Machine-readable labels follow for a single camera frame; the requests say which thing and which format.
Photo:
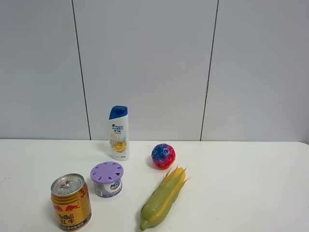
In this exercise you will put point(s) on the white blue shampoo bottle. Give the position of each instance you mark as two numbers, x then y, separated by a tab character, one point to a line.
119	136

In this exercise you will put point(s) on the green yellow toy corn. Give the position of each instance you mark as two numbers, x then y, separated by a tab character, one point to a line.
157	207

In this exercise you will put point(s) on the purple lid air freshener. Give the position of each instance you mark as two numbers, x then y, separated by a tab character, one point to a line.
107	178

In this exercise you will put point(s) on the gold Red Bull can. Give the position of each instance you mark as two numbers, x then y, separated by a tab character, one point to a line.
71	202

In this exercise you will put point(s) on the red blue spiky ball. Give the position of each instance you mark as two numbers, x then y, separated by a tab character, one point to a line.
163	156

